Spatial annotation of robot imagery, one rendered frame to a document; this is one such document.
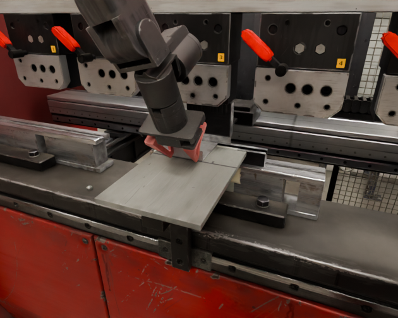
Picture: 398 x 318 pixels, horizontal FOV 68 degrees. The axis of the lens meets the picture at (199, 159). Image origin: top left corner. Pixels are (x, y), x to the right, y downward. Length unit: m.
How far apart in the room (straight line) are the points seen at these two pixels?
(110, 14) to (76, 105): 0.81
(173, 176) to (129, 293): 0.42
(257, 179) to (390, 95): 0.28
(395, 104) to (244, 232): 0.34
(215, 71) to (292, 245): 0.35
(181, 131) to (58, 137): 0.47
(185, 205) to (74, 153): 0.49
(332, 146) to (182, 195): 0.51
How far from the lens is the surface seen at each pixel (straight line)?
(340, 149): 0.88
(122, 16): 0.40
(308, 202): 0.65
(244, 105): 0.84
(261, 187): 0.65
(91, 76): 0.72
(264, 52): 0.51
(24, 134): 0.99
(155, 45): 0.42
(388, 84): 0.55
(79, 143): 0.85
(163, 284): 0.76
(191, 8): 0.59
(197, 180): 0.51
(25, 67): 0.87
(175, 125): 0.48
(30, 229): 0.97
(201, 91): 0.59
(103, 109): 1.10
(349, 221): 0.70
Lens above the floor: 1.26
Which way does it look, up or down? 26 degrees down
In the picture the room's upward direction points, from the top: straight up
